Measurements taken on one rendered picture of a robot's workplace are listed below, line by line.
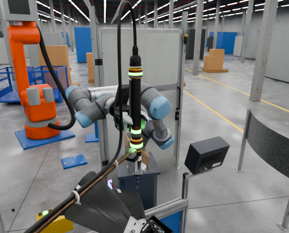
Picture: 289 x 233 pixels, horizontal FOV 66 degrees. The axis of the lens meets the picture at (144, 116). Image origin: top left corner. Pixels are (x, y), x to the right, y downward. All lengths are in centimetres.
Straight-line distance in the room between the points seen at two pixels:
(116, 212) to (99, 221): 7
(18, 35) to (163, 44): 265
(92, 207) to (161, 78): 228
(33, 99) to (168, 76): 257
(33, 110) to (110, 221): 389
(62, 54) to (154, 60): 614
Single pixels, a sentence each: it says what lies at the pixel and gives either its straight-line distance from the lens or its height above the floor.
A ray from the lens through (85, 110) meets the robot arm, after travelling 96.
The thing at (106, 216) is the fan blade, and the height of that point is 133.
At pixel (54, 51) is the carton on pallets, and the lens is 871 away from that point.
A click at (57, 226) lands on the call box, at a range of 130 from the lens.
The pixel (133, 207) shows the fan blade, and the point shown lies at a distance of 109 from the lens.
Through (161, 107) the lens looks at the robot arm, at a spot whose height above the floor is 157.
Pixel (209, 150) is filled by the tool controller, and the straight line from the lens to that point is 151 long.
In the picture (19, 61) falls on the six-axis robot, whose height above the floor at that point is 149.
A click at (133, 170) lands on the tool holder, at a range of 80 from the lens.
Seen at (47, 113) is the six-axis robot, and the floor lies 53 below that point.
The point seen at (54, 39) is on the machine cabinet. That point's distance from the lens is 1127.
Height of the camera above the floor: 192
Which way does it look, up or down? 20 degrees down
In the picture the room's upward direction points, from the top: straight up
